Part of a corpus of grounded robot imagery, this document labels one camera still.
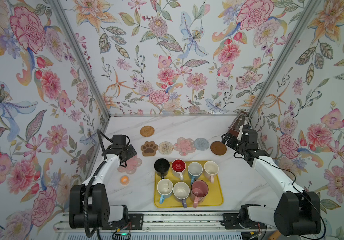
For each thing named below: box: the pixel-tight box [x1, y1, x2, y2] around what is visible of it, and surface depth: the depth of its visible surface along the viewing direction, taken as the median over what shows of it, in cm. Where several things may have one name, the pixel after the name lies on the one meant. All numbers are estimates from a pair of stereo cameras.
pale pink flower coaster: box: [117, 155, 143, 175], surface depth 95 cm
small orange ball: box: [120, 175, 130, 186], surface depth 90 cm
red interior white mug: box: [171, 159, 187, 181], surface depth 87 cm
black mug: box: [154, 158, 170, 180], surface depth 86 cm
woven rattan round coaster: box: [140, 125, 155, 138], surface depth 113 cm
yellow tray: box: [154, 162, 224, 208], surface depth 82 cm
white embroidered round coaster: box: [158, 141, 174, 156], surface depth 103 cm
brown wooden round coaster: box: [210, 141, 227, 156], surface depth 103 cm
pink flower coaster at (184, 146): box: [173, 137, 196, 156], surface depth 106 cm
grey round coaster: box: [194, 137, 210, 151], surface depth 106 cm
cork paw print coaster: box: [140, 141, 159, 157], surface depth 103 cm
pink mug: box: [190, 179, 209, 209], surface depth 77 cm
